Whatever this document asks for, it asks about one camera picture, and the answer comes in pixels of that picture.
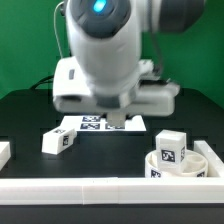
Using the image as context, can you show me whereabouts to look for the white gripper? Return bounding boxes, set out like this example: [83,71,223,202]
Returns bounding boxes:
[53,57,180,117]

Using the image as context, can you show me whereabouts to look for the white round stool seat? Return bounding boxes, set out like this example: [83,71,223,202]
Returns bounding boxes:
[145,150,208,178]

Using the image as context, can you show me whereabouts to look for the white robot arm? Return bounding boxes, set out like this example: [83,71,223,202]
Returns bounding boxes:
[53,0,206,116]

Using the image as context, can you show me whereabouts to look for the white marker sheet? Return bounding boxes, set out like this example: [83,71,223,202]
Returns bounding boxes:
[61,115,146,132]

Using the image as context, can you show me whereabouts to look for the white block at left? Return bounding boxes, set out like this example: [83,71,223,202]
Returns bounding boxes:
[0,142,11,170]

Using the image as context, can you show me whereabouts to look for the white right rail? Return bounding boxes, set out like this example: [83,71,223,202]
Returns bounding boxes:
[193,140,224,178]

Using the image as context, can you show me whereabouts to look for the white rail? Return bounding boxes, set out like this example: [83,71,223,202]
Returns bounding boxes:
[0,178,224,205]
[193,140,224,178]

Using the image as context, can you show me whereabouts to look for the white front rail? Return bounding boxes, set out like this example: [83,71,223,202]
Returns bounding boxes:
[0,178,224,205]

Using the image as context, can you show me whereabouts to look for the black cables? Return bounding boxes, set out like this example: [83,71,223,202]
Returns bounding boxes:
[29,74,56,90]

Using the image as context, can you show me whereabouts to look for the white cable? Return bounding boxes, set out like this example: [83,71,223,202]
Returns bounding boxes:
[53,1,68,61]

